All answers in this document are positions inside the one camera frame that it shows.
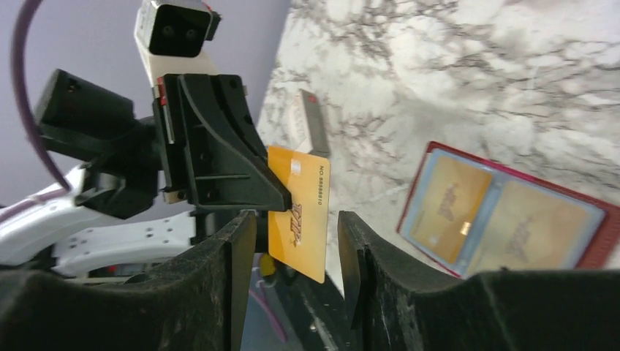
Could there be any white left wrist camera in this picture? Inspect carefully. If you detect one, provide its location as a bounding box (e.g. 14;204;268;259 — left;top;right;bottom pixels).
134;0;222;87

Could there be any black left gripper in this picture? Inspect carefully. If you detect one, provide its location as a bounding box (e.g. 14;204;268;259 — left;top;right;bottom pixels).
35;69;292;219

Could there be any red leather card holder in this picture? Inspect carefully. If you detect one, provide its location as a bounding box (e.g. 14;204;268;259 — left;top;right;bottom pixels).
397;142;619;278

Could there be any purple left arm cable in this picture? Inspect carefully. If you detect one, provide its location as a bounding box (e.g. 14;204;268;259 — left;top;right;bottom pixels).
10;0;74;192

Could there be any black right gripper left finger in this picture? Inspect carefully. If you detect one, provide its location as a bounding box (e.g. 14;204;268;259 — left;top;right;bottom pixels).
1;211;257;350

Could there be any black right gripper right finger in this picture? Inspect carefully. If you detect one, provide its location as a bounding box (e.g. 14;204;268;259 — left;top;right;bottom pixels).
338;211;619;350

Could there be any small white card box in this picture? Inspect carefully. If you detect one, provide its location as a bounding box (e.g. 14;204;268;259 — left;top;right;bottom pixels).
285;89;330;158

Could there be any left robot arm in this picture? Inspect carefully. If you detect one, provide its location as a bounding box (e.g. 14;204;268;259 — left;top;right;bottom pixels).
1;69;292;278

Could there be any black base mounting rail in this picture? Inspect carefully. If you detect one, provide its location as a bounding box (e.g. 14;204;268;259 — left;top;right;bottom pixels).
253;253;363;350

